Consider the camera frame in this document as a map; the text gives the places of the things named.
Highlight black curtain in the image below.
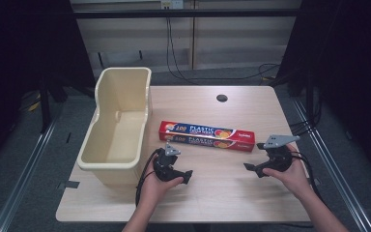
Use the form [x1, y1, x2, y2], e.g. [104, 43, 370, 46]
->
[275, 0, 371, 182]
[0, 0, 97, 175]

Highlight black tape strip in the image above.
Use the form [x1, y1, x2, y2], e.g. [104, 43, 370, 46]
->
[56, 180, 81, 190]

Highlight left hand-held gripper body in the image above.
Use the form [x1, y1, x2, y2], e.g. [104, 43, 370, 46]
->
[152, 143, 184, 184]

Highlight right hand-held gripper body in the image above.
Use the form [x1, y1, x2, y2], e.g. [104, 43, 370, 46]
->
[256, 133, 301, 174]

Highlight metal floor rail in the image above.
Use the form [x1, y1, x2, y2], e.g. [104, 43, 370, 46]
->
[0, 121, 58, 232]
[291, 98, 371, 232]

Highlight cream plastic bin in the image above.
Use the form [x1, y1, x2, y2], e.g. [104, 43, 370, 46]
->
[76, 66, 153, 186]

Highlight red plastic wrap box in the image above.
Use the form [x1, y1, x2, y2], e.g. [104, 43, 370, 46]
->
[158, 120, 256, 153]

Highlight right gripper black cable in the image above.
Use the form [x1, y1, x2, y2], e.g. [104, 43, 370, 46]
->
[289, 150, 328, 208]

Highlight white wall outlet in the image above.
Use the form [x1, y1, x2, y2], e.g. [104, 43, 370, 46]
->
[160, 0, 185, 11]

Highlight black horizontal frame bar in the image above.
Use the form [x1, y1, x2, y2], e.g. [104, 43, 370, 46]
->
[72, 8, 301, 19]

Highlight black floor cable bundle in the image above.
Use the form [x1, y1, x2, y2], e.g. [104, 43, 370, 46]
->
[289, 95, 324, 137]

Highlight person's left hand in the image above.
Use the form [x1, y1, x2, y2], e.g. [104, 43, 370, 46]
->
[138, 153, 186, 208]

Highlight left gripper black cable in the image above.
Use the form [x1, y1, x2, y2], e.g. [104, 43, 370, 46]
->
[134, 147, 164, 208]

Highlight black wall cables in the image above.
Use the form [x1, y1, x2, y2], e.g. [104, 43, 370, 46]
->
[165, 16, 282, 86]

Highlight person's right hand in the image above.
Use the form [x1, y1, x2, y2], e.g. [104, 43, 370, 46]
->
[262, 143, 311, 198]

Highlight black stand leg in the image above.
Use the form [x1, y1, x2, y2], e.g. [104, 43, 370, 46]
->
[39, 78, 53, 134]

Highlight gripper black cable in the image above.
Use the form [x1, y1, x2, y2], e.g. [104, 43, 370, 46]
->
[134, 147, 164, 208]
[289, 150, 328, 208]

